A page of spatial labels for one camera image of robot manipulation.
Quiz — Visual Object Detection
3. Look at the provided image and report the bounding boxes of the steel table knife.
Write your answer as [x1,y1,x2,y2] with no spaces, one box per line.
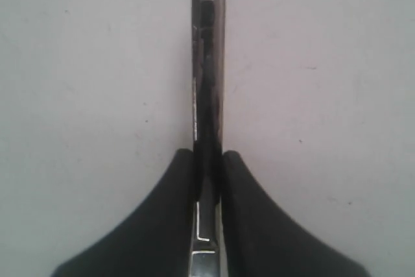
[189,0,226,276]

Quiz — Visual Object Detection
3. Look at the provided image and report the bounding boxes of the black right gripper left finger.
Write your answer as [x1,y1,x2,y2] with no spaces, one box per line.
[53,149,194,276]

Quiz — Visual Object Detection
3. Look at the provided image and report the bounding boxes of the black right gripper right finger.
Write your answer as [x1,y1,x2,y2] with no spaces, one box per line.
[221,151,369,276]

